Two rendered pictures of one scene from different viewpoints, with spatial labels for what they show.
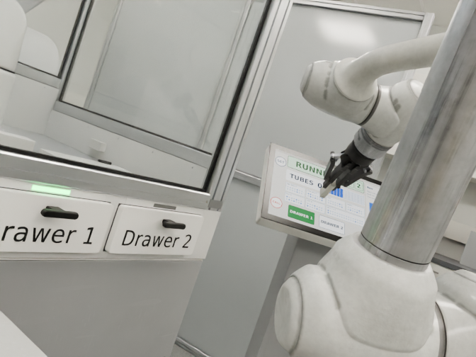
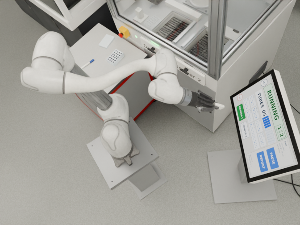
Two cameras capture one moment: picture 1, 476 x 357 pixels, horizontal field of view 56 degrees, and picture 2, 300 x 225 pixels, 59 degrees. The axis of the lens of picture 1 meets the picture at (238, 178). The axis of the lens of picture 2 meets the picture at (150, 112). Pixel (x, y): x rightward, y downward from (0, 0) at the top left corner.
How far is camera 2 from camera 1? 2.05 m
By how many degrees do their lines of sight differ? 101
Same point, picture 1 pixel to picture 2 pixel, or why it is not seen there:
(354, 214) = (258, 140)
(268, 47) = (213, 21)
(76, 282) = not seen: hidden behind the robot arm
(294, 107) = not seen: outside the picture
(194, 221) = (199, 75)
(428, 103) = not seen: hidden behind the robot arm
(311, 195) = (254, 110)
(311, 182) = (262, 106)
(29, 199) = (148, 43)
